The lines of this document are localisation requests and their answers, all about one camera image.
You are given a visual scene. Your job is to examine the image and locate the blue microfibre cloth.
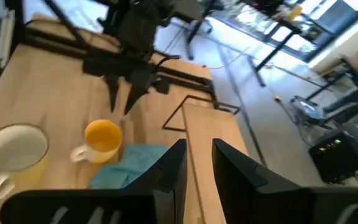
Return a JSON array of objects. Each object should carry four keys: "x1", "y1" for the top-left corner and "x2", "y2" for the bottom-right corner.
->
[{"x1": 89, "y1": 144, "x2": 170, "y2": 190}]

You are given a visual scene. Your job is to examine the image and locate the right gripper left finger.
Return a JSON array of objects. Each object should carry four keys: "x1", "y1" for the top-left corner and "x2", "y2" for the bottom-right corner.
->
[{"x1": 0, "y1": 139, "x2": 188, "y2": 224}]

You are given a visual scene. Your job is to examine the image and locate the silver aluminium extrusion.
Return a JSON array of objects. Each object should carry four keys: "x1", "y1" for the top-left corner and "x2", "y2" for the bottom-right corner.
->
[{"x1": 0, "y1": 9, "x2": 16, "y2": 68}]

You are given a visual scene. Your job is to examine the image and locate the black computer case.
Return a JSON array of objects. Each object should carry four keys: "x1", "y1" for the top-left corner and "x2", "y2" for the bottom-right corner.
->
[{"x1": 308, "y1": 129, "x2": 358, "y2": 185}]

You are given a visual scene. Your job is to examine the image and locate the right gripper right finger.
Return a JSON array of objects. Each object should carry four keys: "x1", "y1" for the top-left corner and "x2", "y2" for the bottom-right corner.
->
[{"x1": 212, "y1": 138, "x2": 358, "y2": 224}]

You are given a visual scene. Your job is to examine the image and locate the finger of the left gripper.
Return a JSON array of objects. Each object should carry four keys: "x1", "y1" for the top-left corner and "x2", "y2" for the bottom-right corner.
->
[
  {"x1": 122, "y1": 84, "x2": 152, "y2": 116},
  {"x1": 103, "y1": 73, "x2": 121, "y2": 113}
]

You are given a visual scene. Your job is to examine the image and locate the black frame desk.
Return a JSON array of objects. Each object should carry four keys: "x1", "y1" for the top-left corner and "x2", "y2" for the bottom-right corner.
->
[{"x1": 247, "y1": 18, "x2": 323, "y2": 88}]

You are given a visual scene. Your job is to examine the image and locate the small yellow mug white handle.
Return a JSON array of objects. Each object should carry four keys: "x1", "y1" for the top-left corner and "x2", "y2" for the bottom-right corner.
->
[{"x1": 70, "y1": 119, "x2": 124, "y2": 165}]

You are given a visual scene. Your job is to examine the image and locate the blue grey floor device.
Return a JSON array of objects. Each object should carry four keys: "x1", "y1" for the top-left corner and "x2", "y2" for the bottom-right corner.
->
[{"x1": 290, "y1": 95, "x2": 326, "y2": 123}]

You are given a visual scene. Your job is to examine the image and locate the wooden shelf black metal legs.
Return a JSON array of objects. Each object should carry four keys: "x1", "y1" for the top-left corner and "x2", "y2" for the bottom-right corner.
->
[{"x1": 162, "y1": 95, "x2": 269, "y2": 224}]

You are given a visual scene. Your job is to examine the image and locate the large yellow mug white handle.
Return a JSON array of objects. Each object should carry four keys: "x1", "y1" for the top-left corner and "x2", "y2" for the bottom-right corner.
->
[{"x1": 0, "y1": 123, "x2": 50, "y2": 203}]

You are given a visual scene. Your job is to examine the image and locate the black office chair base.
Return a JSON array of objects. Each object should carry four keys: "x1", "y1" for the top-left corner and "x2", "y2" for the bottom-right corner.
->
[{"x1": 172, "y1": 0, "x2": 226, "y2": 60}]

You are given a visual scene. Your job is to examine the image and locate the window with black frame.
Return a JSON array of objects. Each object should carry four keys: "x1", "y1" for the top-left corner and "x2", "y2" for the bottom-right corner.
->
[{"x1": 228, "y1": 0, "x2": 358, "y2": 63}]

